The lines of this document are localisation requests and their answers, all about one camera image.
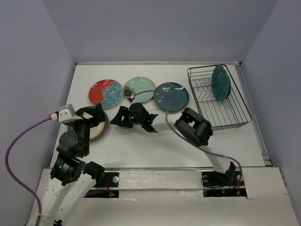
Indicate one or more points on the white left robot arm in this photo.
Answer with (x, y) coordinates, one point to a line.
(70, 177)

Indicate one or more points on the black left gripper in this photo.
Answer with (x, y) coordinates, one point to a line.
(99, 116)

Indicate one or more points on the dark teal blossom plate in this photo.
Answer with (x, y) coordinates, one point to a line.
(171, 96)

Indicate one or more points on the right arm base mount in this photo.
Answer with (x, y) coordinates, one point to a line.
(215, 185)

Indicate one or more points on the teal scalloped beaded plate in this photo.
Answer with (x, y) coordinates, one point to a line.
(220, 83)

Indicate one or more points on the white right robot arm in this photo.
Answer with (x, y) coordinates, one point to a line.
(189, 125)

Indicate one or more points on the grey rimmed cream plate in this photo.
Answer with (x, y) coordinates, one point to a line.
(90, 134)

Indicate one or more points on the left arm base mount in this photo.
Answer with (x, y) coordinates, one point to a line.
(107, 188)

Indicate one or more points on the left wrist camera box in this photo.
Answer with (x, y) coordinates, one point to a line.
(66, 114)

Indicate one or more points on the red and blue floral plate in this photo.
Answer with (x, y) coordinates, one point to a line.
(108, 92)

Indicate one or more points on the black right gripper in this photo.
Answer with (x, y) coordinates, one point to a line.
(123, 111)

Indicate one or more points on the mint green flower plate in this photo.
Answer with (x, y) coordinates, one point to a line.
(139, 84)

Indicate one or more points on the black wire dish rack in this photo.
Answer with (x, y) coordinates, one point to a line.
(231, 113)

